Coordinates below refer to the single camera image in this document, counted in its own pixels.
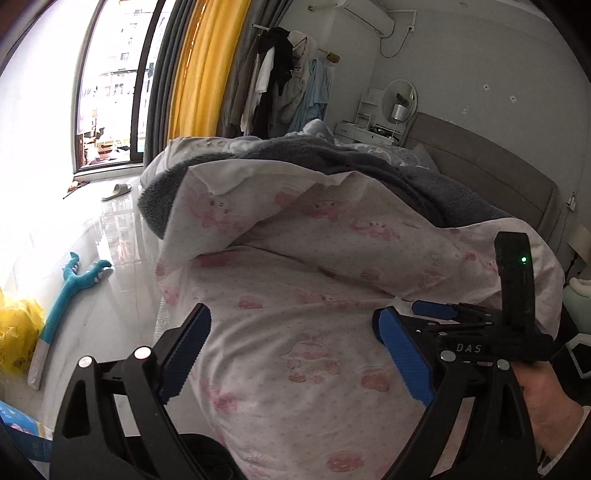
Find right hand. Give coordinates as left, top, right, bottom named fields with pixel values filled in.
left=511, top=362, right=584, bottom=458

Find pink patterned quilt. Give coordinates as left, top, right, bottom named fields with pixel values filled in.
left=141, top=159, right=564, bottom=479

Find mint green chair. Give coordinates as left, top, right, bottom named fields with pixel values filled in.
left=563, top=278, right=591, bottom=334

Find white knit right sleeve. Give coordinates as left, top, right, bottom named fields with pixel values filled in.
left=538, top=406, right=590, bottom=479

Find teal plush back scratcher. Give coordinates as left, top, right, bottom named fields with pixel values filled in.
left=27, top=252, right=112, bottom=390

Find dark grey fleece blanket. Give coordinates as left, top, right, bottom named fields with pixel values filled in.
left=138, top=134, right=509, bottom=238

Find grey upholstered headboard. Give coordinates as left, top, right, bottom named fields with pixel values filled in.
left=401, top=112, right=559, bottom=241

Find blue grey patterned pillow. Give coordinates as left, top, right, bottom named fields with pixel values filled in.
left=290, top=119, right=440, bottom=173

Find yellow plastic bag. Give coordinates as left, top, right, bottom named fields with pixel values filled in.
left=0, top=293, right=45, bottom=375

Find blue printed package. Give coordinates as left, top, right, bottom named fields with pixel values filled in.
left=0, top=401, right=53, bottom=463

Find slipper on floor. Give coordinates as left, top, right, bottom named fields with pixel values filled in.
left=102, top=183, right=131, bottom=202

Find white dressing table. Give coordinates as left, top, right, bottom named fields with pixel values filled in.
left=335, top=88, right=402, bottom=146

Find dark grey curtain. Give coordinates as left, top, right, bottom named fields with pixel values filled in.
left=143, top=0, right=195, bottom=167

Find round vanity mirror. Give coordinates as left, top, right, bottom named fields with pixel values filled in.
left=382, top=79, right=418, bottom=124

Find hanging clothes on rack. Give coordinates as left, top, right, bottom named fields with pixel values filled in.
left=216, top=23, right=341, bottom=139

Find yellow curtain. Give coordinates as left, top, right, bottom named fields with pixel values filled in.
left=167, top=0, right=250, bottom=140

